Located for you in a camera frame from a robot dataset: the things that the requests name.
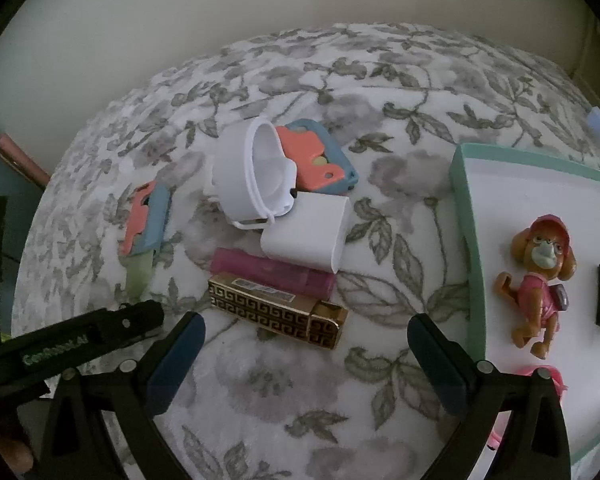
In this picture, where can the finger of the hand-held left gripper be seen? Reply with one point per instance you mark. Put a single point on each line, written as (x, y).
(130, 319)

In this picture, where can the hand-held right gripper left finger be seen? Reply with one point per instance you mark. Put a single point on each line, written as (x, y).
(172, 365)

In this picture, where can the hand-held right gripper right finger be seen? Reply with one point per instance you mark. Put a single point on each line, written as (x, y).
(439, 365)

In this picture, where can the coral toy with green blade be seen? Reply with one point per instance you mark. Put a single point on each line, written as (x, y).
(142, 220)

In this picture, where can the gold patterned lighter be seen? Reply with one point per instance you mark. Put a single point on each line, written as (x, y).
(260, 305)

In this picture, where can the pink goggles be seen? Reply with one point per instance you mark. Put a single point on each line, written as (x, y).
(554, 377)

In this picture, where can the pink dog figurine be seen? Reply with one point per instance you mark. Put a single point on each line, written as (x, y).
(539, 290)

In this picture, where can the teal tray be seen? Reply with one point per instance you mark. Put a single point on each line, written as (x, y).
(504, 200)

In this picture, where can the white round container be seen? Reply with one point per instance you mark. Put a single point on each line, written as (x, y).
(235, 170)

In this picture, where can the white charger cube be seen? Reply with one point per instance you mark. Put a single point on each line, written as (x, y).
(305, 230)

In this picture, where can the coral and blue toy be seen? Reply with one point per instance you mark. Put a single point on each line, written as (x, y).
(305, 152)

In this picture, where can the person's left hand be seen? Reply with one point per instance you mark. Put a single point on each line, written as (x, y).
(12, 440)

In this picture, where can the dark green cabinet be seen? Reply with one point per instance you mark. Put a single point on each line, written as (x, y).
(17, 185)

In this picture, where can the pink wooden strip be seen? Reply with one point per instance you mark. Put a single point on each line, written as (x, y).
(22, 160)

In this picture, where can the grey floral blanket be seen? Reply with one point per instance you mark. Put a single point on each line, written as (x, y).
(379, 60)

